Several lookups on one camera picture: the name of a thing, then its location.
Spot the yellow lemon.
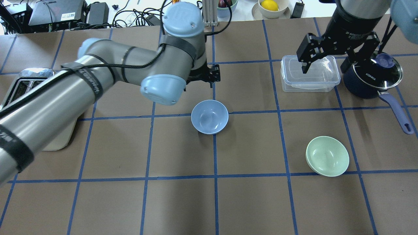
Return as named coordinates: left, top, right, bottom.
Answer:
left=260, top=0, right=279, bottom=11

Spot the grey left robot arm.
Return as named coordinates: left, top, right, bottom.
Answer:
left=0, top=2, right=210, bottom=184

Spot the black power adapter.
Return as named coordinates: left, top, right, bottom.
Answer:
left=86, top=2, right=109, bottom=25

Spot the aluminium frame post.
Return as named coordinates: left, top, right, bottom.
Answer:
left=202, top=0, right=218, bottom=26

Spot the green bowl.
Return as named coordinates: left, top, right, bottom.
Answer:
left=305, top=136, right=350, bottom=177

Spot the beige bowl with lemon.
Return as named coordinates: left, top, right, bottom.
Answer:
left=252, top=0, right=291, bottom=20

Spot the blue bowl with fruit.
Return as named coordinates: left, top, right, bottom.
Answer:
left=217, top=0, right=238, bottom=18

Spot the dark blue saucepan with lid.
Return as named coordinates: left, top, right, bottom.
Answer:
left=340, top=51, right=415, bottom=135

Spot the clear plastic food container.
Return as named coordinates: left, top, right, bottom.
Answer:
left=281, top=55, right=341, bottom=92

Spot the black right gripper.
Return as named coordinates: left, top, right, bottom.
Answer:
left=297, top=31, right=380, bottom=73

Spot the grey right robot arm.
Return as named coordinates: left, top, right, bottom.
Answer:
left=297, top=0, right=418, bottom=73

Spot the beige toaster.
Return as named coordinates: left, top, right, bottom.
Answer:
left=0, top=68, right=79, bottom=151

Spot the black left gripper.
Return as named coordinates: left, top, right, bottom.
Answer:
left=186, top=64, right=221, bottom=88

